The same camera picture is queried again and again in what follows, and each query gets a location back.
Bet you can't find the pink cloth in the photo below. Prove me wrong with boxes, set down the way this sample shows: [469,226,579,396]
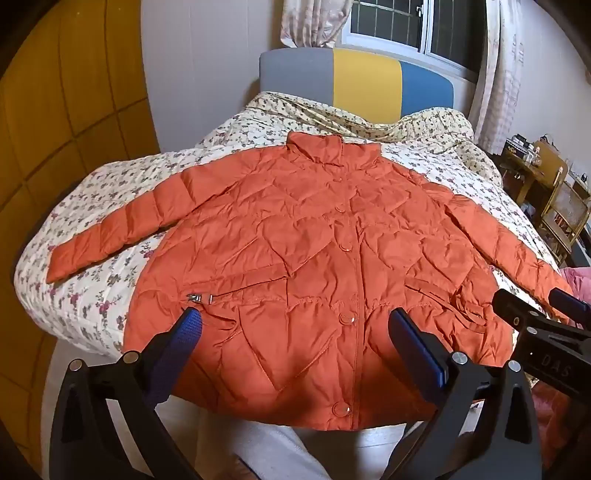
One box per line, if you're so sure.
[564,265,591,302]

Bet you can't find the person's light trousers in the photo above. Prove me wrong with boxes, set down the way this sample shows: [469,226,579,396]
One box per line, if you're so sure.
[198,413,416,480]

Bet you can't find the short patterned curtain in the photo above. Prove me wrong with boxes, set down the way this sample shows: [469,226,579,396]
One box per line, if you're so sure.
[279,0,358,49]

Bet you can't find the long patterned curtain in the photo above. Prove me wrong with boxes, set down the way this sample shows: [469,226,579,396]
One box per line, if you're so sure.
[471,0,525,155]

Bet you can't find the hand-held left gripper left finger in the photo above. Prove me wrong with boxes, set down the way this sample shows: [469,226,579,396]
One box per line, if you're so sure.
[48,307,204,480]

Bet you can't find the wooden chair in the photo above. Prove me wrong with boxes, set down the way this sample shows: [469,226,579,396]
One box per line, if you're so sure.
[538,167,591,267]

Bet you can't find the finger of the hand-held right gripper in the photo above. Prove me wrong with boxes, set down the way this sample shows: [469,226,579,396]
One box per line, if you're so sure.
[549,288,591,328]
[492,290,549,330]

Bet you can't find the white floral bed quilt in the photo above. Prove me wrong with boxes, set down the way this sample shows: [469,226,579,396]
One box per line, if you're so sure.
[14,138,568,356]

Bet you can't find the grey yellow blue headboard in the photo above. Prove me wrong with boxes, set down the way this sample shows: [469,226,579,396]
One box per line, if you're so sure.
[259,46,455,126]

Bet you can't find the dark box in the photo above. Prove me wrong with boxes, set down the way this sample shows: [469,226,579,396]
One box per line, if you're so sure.
[505,134,533,156]

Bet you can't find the orange puffer jacket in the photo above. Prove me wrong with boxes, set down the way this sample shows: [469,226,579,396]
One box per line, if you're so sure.
[46,130,575,432]

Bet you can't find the window with white frame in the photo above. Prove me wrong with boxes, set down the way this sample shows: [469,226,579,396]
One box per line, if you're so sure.
[344,0,490,84]

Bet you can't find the cream floral bunched blanket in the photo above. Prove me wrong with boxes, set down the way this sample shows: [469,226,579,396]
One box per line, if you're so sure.
[245,90,502,185]

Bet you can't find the wooden desk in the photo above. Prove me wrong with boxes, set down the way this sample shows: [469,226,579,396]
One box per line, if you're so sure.
[501,138,570,217]

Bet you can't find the yellow wooden wardrobe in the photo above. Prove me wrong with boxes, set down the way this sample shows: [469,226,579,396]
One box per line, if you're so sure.
[0,0,162,435]

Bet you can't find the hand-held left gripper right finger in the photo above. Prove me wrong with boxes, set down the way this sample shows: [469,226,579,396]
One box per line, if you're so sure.
[388,308,543,480]

